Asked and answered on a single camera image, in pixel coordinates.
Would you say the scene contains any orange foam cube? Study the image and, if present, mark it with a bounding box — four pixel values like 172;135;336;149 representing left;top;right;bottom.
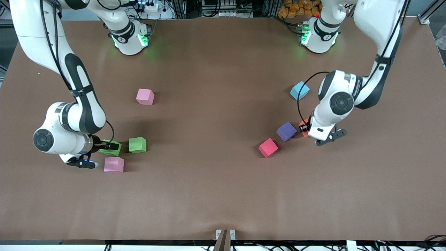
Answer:
298;119;311;137

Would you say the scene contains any green foam cube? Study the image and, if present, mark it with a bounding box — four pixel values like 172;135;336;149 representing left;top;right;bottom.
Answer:
129;137;147;153
99;139;122;157

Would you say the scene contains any pink foam cube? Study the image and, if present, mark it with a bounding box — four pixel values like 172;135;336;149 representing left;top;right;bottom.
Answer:
104;157;125;174
136;88;155;106

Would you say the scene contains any purple foam cube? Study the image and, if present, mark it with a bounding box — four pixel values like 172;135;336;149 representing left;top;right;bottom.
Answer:
276;122;298;142

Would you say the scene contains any red foam cube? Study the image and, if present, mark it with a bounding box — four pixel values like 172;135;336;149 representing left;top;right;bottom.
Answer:
259;138;279;158

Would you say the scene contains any light blue foam cube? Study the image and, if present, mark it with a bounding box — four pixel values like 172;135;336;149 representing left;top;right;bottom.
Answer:
290;81;310;101

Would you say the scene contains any brown table cover sheet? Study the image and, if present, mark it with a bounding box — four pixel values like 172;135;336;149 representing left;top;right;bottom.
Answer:
0;17;446;244

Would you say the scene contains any bag of orange fruit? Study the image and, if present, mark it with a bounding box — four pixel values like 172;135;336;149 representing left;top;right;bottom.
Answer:
278;0;321;18

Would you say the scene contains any white rack device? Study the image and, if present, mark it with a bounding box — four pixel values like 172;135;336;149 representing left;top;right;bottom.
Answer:
201;0;253;18

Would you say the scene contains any white power strip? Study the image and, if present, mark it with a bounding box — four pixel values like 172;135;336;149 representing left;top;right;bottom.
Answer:
138;1;160;12

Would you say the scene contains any clear plastic bag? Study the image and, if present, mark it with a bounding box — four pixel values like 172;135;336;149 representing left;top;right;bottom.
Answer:
435;24;446;68

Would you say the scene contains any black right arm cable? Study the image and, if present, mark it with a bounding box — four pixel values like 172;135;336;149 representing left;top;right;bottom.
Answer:
39;0;115;155

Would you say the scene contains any aluminium frame profile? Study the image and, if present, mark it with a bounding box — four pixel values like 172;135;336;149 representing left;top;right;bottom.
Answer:
0;0;16;29
418;0;446;25

